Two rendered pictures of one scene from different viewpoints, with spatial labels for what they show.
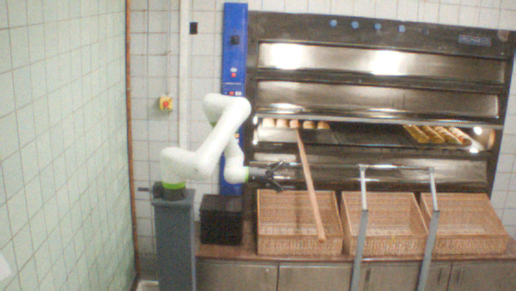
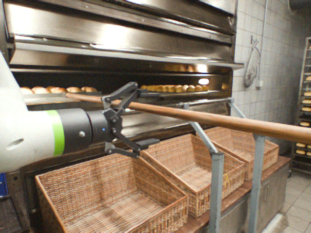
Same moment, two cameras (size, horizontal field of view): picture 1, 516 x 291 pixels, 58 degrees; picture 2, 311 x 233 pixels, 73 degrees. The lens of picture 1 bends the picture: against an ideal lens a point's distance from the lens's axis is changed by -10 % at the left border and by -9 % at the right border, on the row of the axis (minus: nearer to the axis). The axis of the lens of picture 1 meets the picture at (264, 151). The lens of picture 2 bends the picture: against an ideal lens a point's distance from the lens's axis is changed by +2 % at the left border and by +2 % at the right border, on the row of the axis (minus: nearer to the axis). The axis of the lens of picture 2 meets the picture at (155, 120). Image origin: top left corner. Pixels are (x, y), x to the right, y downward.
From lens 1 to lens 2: 2.52 m
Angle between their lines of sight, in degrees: 40
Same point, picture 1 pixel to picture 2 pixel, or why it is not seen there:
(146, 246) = not seen: outside the picture
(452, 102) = (208, 49)
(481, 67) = (221, 19)
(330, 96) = (114, 36)
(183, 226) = not seen: outside the picture
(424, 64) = (190, 10)
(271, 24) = not seen: outside the picture
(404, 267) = (239, 205)
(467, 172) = (217, 109)
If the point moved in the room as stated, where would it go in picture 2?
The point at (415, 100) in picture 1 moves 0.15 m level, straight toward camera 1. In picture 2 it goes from (185, 46) to (197, 43)
